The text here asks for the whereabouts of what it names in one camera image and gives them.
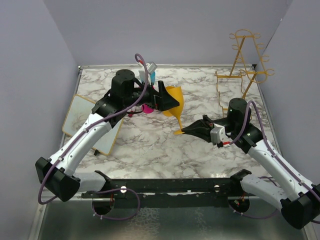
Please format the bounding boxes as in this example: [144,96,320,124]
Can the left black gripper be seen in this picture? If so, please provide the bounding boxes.
[124,78,180,112]

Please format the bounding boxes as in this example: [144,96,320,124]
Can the yellow wine glass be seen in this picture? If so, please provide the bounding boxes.
[161,85,186,136]

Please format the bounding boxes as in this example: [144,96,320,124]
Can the pink plastic wine glass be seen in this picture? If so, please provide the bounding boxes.
[141,104,154,114]

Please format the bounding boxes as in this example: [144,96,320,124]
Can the blue plastic wine glass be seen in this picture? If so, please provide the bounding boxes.
[139,71,156,86]

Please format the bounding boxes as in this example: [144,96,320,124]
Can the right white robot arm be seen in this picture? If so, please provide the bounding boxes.
[182,98,320,230]

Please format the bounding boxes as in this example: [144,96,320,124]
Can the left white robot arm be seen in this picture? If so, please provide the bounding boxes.
[35,69,180,202]

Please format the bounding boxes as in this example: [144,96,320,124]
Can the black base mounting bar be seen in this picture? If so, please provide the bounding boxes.
[81,178,244,209]

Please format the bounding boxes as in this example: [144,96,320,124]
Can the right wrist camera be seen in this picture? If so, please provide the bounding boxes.
[210,125,231,148]

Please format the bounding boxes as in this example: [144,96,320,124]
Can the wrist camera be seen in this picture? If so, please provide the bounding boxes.
[138,61,158,74]
[210,125,231,148]

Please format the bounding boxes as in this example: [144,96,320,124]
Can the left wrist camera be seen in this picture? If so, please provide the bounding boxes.
[138,61,158,74]

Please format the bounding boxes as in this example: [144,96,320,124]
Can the gold wire glass rack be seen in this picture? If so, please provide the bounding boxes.
[214,29,275,115]

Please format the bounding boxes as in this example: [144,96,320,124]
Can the small whiteboard wooden frame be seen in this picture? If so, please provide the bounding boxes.
[62,94,123,156]

